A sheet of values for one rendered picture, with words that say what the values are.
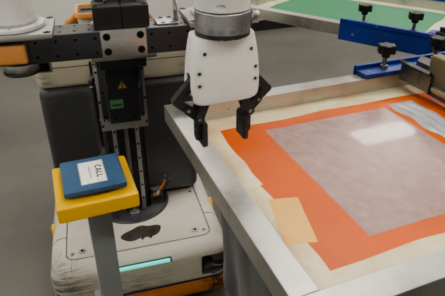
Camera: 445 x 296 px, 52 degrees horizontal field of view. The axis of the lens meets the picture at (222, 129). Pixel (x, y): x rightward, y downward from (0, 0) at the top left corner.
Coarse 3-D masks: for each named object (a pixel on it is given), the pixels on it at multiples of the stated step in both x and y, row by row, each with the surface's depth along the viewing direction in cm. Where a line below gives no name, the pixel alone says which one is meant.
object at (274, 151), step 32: (416, 96) 108; (256, 128) 94; (288, 128) 93; (320, 128) 93; (352, 128) 93; (384, 128) 93; (416, 128) 93; (256, 160) 83; (288, 160) 83; (320, 160) 83; (352, 160) 83
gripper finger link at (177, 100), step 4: (188, 80) 63; (184, 84) 63; (188, 84) 62; (180, 88) 63; (184, 88) 62; (188, 88) 63; (176, 92) 63; (180, 92) 63; (184, 92) 63; (188, 92) 63; (176, 96) 63; (180, 96) 63; (184, 96) 63; (172, 100) 63; (176, 100) 63; (180, 100) 63; (184, 100) 63; (176, 104) 63; (180, 104) 63; (184, 104) 63; (180, 108) 64; (184, 108) 64
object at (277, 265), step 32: (288, 96) 102; (320, 96) 105; (192, 128) 86; (192, 160) 81; (224, 192) 68; (256, 224) 62; (256, 256) 59; (288, 256) 57; (288, 288) 52; (352, 288) 52; (384, 288) 52; (416, 288) 52
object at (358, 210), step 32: (384, 160) 83; (416, 160) 83; (288, 192) 74; (320, 192) 74; (352, 192) 74; (384, 192) 74; (416, 192) 74; (320, 224) 67; (352, 224) 67; (384, 224) 67; (416, 224) 67; (320, 256) 61; (352, 256) 61
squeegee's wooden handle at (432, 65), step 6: (438, 54) 102; (432, 60) 102; (438, 60) 101; (444, 60) 100; (432, 66) 103; (438, 66) 101; (444, 66) 100; (432, 72) 103; (438, 72) 102; (444, 72) 100; (438, 78) 102; (444, 78) 100; (432, 84) 104; (438, 84) 102; (444, 84) 101; (444, 90) 101
